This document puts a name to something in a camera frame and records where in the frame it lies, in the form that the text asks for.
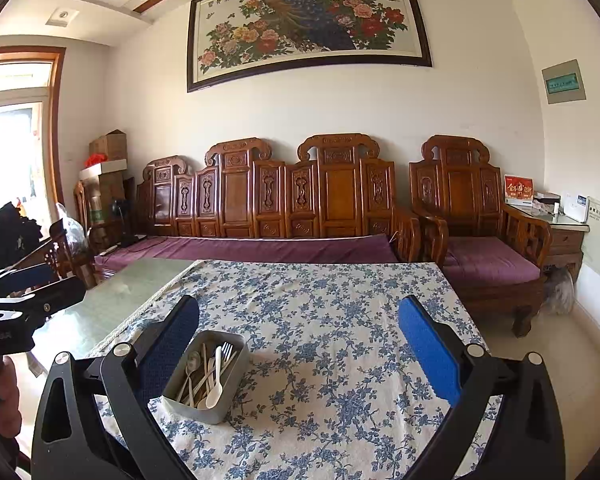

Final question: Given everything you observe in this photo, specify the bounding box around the person's left hand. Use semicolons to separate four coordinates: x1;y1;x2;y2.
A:
0;356;24;442

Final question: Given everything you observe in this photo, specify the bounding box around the red gift box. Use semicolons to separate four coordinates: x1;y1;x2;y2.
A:
503;175;535;206

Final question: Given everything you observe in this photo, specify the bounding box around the wooden dining chair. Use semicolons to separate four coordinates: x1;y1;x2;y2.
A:
74;180;112;257
47;217;99;292

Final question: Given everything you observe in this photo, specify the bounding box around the brown cardboard box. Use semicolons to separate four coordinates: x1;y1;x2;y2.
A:
89;130;128;161

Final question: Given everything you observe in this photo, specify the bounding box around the metal spoon with cutout handle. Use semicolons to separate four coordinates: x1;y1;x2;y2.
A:
177;351;202;404

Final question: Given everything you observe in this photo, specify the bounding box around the carved wooden armchair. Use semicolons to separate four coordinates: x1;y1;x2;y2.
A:
409;135;554;338

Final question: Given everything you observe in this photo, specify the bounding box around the grey wall electrical panel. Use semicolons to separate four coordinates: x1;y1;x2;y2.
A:
541;59;587;106

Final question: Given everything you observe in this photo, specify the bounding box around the rectangular metal tray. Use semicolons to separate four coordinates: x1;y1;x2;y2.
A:
161;330;247;425

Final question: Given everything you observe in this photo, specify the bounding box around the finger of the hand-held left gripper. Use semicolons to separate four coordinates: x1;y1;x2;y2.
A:
0;276;87;322
0;261;61;298

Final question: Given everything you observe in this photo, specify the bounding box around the white plastic spoon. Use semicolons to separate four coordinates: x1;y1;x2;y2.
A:
205;360;226;410

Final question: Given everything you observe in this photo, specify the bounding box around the wooden side table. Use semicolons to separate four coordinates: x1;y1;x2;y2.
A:
530;207;591;282

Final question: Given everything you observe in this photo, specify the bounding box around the framed peacock flower painting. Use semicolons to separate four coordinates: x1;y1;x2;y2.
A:
186;0;433;93

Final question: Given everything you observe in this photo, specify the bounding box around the carved wooden sofa bench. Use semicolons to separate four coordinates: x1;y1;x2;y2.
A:
94;133;423;281

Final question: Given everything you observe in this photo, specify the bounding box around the wooden door frame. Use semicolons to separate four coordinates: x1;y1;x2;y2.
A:
0;46;67;222

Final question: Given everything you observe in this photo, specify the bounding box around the white ceiling vent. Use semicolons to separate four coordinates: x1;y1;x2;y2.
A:
45;8;79;27

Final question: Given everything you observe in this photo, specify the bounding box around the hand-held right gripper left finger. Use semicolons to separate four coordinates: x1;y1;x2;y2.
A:
31;294;201;480

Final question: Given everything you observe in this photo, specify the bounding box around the grey fluffy duster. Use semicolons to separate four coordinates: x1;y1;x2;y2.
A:
542;266;576;316

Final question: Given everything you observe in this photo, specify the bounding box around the white flat carton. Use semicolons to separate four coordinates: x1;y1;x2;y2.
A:
78;159;129;182

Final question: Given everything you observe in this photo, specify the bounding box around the purple armchair cushion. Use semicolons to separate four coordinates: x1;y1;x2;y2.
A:
445;236;541;284

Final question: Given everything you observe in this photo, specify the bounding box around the clear plastic bag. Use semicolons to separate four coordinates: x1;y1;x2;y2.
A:
55;202;89;257

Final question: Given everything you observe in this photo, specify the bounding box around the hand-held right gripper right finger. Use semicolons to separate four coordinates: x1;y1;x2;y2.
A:
397;295;566;480

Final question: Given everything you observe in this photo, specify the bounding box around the blue floral tablecloth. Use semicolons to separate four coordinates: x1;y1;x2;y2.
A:
92;260;503;480

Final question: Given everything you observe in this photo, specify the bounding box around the long purple sofa cushion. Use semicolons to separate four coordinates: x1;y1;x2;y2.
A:
95;234;400;274

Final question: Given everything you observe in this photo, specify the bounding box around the pile of black clothes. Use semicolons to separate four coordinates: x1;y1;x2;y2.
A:
0;202;44;272

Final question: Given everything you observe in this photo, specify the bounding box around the large cardboard box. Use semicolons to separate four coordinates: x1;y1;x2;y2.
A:
82;177;126;234

